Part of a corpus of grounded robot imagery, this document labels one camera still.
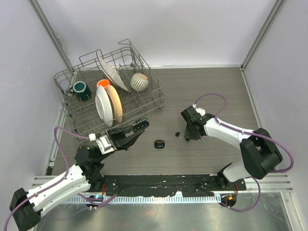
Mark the grey tilted plate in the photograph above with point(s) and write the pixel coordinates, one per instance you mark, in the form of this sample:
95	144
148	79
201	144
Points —
111	74

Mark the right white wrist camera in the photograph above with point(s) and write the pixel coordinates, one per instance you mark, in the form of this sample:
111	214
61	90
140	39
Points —
199	110

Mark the orange cup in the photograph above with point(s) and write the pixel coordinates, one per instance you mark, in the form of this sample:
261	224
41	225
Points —
103	82

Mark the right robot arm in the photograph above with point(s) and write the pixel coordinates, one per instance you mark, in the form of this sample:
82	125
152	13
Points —
260	154

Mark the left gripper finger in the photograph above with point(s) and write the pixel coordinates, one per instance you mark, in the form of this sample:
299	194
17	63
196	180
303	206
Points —
121	130
131	139

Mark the dark green mug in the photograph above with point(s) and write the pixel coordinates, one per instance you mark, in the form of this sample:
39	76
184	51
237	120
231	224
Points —
81	90

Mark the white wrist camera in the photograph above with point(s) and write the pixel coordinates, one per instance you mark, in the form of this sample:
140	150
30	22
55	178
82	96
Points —
199	110
103	142

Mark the white slotted cable duct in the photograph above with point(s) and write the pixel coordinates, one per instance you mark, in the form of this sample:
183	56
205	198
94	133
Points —
178	198

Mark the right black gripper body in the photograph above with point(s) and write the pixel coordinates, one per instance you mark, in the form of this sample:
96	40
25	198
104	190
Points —
189	133

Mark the grey wire dish rack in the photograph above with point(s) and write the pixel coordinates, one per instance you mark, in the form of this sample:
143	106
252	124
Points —
82	116

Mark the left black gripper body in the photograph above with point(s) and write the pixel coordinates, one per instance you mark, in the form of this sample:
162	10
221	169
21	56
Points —
114	137

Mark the glossy black charging case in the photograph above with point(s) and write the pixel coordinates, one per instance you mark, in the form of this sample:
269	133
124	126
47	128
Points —
159	144

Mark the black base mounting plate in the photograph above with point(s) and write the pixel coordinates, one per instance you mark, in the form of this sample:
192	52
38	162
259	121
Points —
164	185

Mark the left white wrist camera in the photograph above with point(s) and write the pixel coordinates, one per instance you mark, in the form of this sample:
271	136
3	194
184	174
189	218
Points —
103	142

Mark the beige round plate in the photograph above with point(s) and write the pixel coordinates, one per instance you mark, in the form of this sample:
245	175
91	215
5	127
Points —
116	103

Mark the dusty black oval case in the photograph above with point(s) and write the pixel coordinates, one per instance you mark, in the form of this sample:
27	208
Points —
140	124

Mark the white round plate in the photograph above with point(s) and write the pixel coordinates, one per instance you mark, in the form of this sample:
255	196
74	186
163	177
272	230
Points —
103	106

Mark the striped ceramic bowl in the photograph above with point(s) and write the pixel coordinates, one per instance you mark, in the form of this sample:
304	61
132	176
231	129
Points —
139	82

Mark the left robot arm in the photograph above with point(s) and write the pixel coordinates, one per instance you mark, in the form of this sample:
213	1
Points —
28	207

